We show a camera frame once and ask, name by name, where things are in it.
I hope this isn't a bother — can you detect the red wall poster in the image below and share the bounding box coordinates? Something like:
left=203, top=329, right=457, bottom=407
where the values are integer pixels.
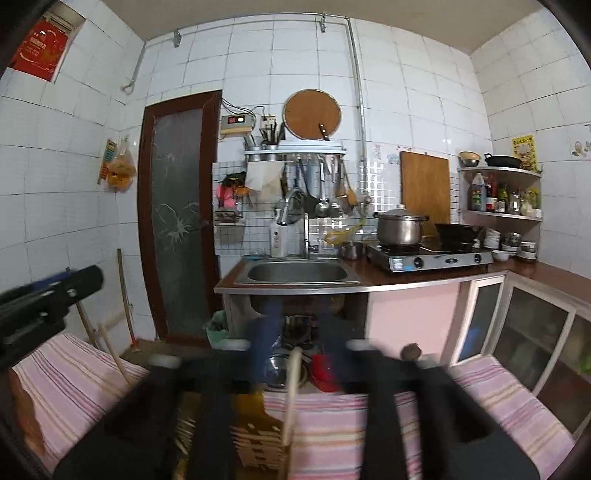
left=11, top=18, right=70, bottom=84

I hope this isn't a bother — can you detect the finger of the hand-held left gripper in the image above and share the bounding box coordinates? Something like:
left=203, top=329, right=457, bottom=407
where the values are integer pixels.
left=0, top=265, right=103, bottom=319

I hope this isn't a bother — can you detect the steel basin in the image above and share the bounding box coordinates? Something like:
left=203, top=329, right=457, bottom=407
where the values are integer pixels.
left=264, top=354, right=309, bottom=389

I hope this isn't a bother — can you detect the steel kitchen sink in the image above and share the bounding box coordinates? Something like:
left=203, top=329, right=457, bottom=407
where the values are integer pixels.
left=234, top=257, right=362, bottom=286

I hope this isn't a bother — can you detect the plastic bag of oranges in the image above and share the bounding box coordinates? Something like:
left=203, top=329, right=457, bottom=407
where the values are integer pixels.
left=107, top=136, right=138, bottom=191

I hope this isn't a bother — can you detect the short wooden stick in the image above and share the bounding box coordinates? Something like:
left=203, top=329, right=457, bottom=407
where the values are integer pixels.
left=75, top=300, right=99, bottom=347

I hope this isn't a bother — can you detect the pink striped cloth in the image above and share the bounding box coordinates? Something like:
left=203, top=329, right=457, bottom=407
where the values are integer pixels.
left=9, top=332, right=575, bottom=480

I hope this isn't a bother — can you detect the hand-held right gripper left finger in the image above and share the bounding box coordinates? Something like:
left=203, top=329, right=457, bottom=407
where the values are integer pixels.
left=53, top=300, right=287, bottom=480

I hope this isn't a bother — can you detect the steel gas stove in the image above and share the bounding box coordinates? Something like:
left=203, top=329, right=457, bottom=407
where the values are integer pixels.
left=367, top=244, right=495, bottom=273

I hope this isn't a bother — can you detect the stack of white bowls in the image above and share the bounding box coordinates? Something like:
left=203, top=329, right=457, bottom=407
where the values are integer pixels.
left=482, top=226, right=539, bottom=263

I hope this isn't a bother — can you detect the white wall rack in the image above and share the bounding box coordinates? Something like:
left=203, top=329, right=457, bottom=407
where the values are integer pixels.
left=244, top=141, right=347, bottom=162

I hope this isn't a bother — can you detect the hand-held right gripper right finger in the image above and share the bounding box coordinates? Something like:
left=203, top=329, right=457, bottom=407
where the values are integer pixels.
left=318, top=300, right=541, bottom=480

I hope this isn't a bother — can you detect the round wooden cutting board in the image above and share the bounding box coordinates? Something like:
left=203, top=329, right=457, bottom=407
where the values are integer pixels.
left=283, top=89, right=342, bottom=140

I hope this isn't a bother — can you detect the large oil bottle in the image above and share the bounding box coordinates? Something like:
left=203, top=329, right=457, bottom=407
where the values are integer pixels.
left=470, top=172, right=487, bottom=212

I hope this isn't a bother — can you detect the steel faucet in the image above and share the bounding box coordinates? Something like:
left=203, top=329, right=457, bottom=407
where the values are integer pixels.
left=276, top=188, right=311, bottom=259

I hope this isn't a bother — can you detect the rectangular wooden cutting board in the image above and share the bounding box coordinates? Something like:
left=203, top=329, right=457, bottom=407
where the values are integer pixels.
left=400, top=151, right=451, bottom=225

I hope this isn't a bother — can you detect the yellow wall poster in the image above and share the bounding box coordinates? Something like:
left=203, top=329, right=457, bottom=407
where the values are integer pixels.
left=511, top=135, right=539, bottom=172

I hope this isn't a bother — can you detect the long wooden stick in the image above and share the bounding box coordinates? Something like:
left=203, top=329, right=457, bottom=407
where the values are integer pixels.
left=116, top=249, right=139, bottom=354

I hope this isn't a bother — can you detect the pink rubber glove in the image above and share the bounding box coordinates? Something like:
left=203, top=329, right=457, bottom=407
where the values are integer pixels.
left=216, top=173, right=247, bottom=208

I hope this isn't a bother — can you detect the white hanging cloth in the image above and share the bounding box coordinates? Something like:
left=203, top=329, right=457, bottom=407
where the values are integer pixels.
left=245, top=162, right=283, bottom=192

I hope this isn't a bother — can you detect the white corner shelf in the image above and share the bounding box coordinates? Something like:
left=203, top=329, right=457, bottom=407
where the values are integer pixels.
left=457, top=165, right=544, bottom=222

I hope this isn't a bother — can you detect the green bin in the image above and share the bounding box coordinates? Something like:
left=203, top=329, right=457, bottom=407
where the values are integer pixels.
left=205, top=311, right=250, bottom=352

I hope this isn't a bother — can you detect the black wok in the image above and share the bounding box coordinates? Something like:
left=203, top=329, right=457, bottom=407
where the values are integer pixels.
left=434, top=222, right=481, bottom=245

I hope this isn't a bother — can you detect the red bucket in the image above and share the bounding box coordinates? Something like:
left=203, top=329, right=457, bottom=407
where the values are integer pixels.
left=310, top=353, right=340, bottom=393

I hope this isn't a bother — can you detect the striped hanging card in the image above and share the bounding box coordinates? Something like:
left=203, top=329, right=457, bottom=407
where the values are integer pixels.
left=97, top=138, right=118, bottom=185

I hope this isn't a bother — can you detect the yellow slotted chopstick holder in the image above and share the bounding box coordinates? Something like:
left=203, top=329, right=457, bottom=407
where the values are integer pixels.
left=173, top=392, right=289, bottom=472

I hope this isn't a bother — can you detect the row of condiment bottles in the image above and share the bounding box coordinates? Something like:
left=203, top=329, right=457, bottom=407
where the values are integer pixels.
left=485, top=182, right=542, bottom=217

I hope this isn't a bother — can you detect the white water purifier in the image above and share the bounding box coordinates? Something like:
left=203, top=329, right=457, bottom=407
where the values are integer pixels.
left=270, top=222, right=289, bottom=258

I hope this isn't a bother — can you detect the black pan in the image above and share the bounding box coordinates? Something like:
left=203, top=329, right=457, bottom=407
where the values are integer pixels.
left=483, top=152, right=522, bottom=168

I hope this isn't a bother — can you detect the beige wall control box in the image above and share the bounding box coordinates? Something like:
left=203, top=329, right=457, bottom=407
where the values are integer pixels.
left=220, top=113, right=257, bottom=136

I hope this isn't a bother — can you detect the steel cooking pot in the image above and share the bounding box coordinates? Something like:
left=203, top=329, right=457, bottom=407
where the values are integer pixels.
left=373, top=205, right=430, bottom=246

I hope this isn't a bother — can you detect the steel ladle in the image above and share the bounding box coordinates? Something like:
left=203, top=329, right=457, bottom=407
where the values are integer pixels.
left=314, top=157, right=332, bottom=217

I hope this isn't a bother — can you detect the brown frosted glass door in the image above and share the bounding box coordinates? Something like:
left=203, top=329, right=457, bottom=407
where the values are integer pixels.
left=137, top=90, right=223, bottom=344

